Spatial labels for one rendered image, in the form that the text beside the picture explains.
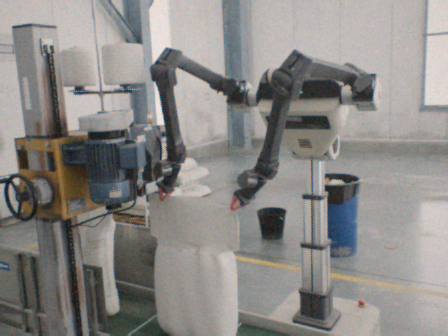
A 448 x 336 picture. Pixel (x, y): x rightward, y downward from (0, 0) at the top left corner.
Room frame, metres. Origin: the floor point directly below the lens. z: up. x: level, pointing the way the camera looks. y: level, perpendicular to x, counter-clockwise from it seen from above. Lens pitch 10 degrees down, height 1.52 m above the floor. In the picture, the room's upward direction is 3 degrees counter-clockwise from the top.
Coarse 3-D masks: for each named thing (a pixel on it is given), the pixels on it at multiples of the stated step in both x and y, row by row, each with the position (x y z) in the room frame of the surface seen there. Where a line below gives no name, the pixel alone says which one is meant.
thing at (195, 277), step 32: (160, 224) 2.08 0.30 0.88; (192, 224) 1.93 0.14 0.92; (224, 224) 1.88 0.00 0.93; (160, 256) 1.99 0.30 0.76; (192, 256) 1.90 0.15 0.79; (224, 256) 1.88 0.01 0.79; (160, 288) 1.99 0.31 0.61; (192, 288) 1.88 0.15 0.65; (224, 288) 1.84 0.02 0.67; (160, 320) 2.00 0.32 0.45; (192, 320) 1.88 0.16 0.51; (224, 320) 1.83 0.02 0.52
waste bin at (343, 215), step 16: (336, 176) 4.19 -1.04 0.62; (352, 176) 4.08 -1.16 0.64; (336, 192) 3.75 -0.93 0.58; (352, 192) 3.78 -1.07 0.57; (336, 208) 3.77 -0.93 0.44; (352, 208) 3.80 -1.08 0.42; (336, 224) 3.77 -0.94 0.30; (352, 224) 3.81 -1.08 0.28; (336, 240) 3.78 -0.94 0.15; (352, 240) 3.82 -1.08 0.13; (336, 256) 3.79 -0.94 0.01
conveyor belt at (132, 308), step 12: (120, 300) 2.37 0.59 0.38; (132, 300) 2.36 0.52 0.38; (144, 300) 2.35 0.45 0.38; (120, 312) 2.23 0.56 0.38; (132, 312) 2.23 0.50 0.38; (144, 312) 2.22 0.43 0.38; (156, 312) 2.21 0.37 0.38; (108, 324) 2.12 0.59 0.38; (120, 324) 2.11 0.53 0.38; (132, 324) 2.10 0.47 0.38; (144, 324) 2.10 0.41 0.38; (156, 324) 2.09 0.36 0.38; (240, 324) 2.06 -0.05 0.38
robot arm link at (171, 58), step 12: (168, 48) 1.88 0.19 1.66; (156, 60) 1.86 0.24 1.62; (168, 60) 1.83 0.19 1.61; (180, 60) 1.87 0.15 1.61; (192, 60) 1.94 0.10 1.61; (156, 72) 1.84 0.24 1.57; (192, 72) 1.95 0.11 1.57; (204, 72) 2.01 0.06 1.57; (216, 72) 2.09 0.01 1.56; (216, 84) 2.08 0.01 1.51; (228, 84) 2.11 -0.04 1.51
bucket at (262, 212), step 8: (264, 208) 4.53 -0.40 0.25; (272, 208) 4.54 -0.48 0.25; (280, 208) 4.50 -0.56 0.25; (264, 216) 4.28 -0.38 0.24; (272, 216) 4.26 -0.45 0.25; (280, 216) 4.28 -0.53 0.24; (264, 224) 4.30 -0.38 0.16; (272, 224) 4.27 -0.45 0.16; (280, 224) 4.30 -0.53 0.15; (264, 232) 4.32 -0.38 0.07; (272, 232) 4.29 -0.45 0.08; (280, 232) 4.31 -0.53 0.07
